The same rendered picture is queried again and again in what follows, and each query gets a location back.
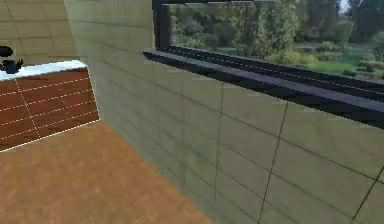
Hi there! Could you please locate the black framed window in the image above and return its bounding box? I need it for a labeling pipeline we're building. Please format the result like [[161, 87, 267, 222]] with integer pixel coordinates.
[[143, 0, 384, 130]]

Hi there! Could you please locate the brown cabinet with white top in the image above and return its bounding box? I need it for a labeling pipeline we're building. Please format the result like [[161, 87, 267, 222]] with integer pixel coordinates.
[[0, 59, 101, 153]]

